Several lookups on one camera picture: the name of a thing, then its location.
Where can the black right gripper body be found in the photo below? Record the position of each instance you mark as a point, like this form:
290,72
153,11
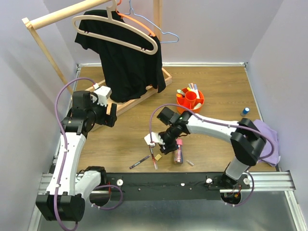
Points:
169,138

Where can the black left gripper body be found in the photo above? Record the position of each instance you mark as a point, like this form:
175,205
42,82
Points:
101,116

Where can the pink lidded pen tube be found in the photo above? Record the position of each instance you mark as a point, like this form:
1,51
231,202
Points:
178,156

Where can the small orange eraser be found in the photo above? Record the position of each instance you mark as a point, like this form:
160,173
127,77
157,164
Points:
158,157

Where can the dark purple pen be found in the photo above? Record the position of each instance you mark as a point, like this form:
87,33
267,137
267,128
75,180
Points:
139,162

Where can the red clear pen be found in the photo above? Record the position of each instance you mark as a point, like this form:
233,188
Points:
153,158

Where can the orange round pen organizer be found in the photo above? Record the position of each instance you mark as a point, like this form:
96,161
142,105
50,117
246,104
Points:
189,100

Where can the mint green highlighter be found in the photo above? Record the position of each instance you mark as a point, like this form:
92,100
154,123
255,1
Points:
180,92

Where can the blue capped white marker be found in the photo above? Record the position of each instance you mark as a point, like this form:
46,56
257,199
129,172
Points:
196,91

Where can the blue glue stick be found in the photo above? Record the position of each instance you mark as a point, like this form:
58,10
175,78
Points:
245,111

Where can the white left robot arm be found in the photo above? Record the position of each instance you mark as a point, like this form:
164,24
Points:
65,196

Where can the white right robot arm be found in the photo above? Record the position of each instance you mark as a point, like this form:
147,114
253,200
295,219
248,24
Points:
245,138

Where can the small clear pen cap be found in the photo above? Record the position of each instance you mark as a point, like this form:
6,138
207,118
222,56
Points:
190,163

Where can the black t-shirt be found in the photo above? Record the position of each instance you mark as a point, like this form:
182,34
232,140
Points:
127,71

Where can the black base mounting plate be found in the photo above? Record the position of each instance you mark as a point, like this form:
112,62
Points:
168,186

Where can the orange hanger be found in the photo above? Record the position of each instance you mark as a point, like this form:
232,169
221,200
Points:
137,22

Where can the wooden clothes rack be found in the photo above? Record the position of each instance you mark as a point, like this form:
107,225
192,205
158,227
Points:
41,22

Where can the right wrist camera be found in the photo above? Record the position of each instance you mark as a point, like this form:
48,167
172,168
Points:
152,139

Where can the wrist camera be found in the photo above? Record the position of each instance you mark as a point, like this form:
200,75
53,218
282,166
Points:
152,139
103,93

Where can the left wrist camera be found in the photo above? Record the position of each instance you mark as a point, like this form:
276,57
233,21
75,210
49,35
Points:
103,93

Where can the blue wire hanger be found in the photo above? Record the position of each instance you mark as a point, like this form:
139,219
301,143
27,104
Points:
156,22

